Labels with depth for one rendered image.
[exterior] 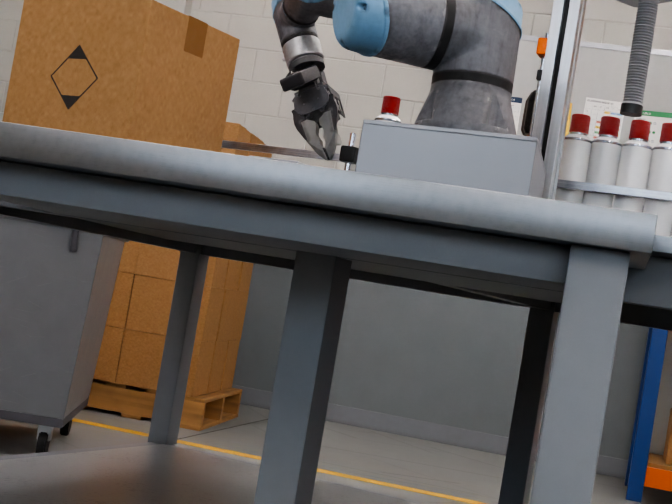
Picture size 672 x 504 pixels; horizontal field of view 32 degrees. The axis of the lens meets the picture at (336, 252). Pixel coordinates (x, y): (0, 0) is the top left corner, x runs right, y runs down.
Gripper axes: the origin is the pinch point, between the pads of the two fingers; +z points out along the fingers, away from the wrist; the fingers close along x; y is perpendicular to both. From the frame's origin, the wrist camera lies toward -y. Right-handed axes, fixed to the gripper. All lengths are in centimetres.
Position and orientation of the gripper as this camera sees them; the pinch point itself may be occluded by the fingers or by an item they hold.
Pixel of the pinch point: (326, 152)
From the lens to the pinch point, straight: 220.9
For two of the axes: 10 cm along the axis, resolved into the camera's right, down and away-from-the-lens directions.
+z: 2.4, 9.2, -3.2
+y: 3.7, 2.2, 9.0
